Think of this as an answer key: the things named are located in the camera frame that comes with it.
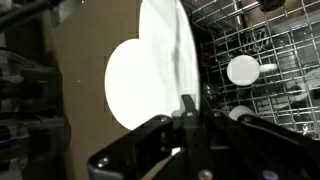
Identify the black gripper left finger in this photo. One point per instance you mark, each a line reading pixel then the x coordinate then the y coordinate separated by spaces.
pixel 134 154

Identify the white plate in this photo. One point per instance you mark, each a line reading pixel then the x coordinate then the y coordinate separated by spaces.
pixel 167 34
pixel 133 88

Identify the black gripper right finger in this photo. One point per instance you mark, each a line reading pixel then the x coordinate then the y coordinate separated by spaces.
pixel 250 148

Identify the white plate on counter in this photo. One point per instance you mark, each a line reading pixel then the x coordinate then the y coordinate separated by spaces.
pixel 133 88

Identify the white cup in rack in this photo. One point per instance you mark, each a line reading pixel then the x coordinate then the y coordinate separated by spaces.
pixel 243 70

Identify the wire dishwasher rack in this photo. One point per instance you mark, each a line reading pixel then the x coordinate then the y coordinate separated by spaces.
pixel 283 36

